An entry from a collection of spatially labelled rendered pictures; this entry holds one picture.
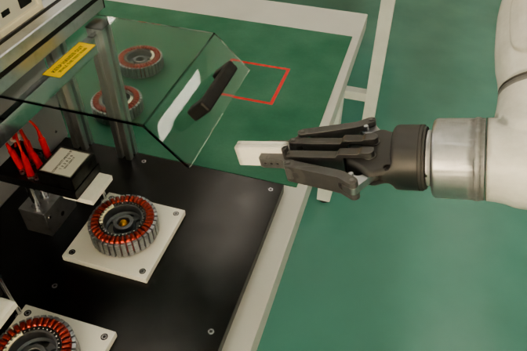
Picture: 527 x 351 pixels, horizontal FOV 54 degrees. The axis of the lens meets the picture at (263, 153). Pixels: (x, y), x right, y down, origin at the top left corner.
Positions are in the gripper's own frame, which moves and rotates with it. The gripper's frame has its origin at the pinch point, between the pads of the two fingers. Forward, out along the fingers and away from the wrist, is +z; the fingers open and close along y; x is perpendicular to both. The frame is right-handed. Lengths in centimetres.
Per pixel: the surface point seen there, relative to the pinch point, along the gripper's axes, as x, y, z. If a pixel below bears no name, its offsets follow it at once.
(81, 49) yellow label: 12.2, 8.1, 29.0
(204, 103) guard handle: 6.2, 2.2, 7.6
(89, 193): -6.7, -2.6, 30.0
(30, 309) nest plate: -15.8, -18.4, 34.8
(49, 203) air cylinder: -9.8, -2.5, 40.5
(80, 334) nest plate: -18.1, -19.4, 25.8
